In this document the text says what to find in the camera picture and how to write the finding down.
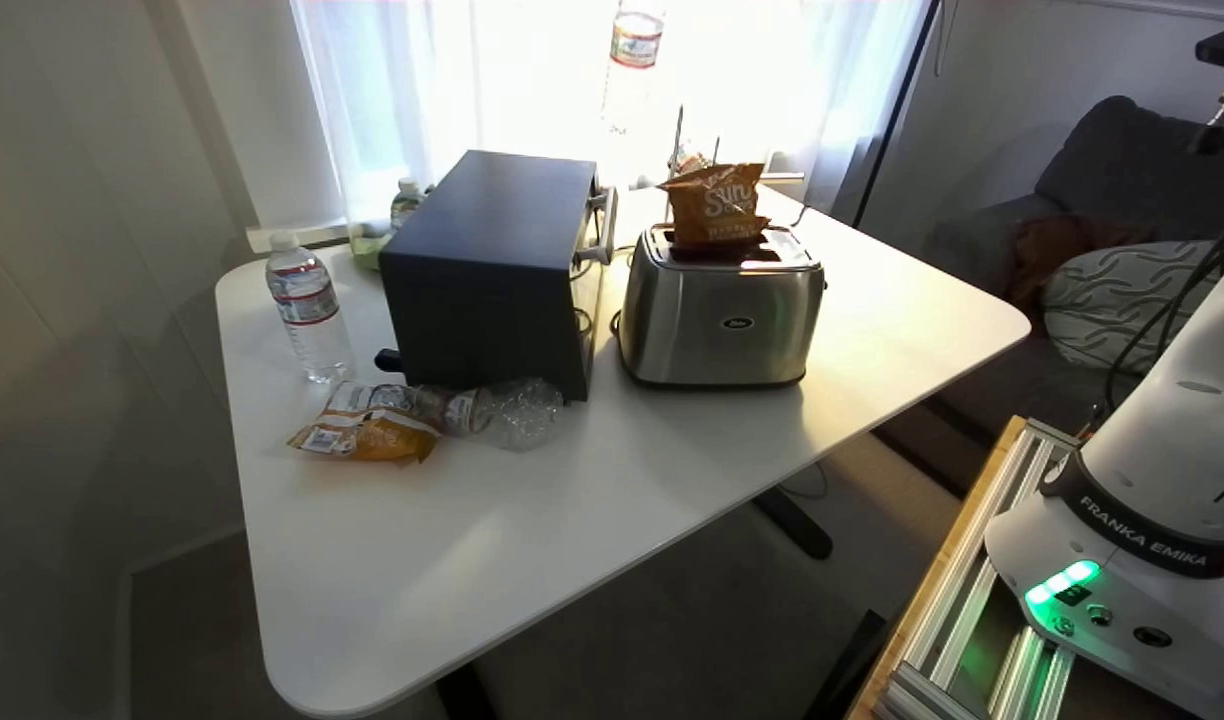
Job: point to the clear water bottle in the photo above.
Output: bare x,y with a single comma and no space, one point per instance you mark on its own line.
633,77

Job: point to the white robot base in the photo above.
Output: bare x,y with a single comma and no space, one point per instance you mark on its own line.
1123,550

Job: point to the silver two-slot toaster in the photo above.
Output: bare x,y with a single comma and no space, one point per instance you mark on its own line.
732,322

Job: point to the black toaster oven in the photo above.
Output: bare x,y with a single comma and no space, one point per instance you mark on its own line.
493,282

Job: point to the orange snack bag in toaster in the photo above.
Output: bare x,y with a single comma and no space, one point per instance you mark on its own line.
713,209

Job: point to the water bottle with red label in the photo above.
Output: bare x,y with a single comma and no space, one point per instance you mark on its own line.
310,309

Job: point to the clear crumpled plastic wrap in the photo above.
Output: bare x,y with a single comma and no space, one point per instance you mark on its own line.
508,415

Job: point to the yellow snack packet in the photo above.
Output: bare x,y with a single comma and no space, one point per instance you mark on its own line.
367,437

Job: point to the white table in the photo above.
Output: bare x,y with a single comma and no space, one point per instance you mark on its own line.
383,577

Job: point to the white sheer curtain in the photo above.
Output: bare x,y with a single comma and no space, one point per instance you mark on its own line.
406,87

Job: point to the patterned white cushion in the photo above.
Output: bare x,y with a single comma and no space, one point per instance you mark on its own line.
1098,301

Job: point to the dark grey sofa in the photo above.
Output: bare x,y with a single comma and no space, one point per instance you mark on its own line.
1123,177

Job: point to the aluminium frame stand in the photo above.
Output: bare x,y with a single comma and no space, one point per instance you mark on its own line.
960,645

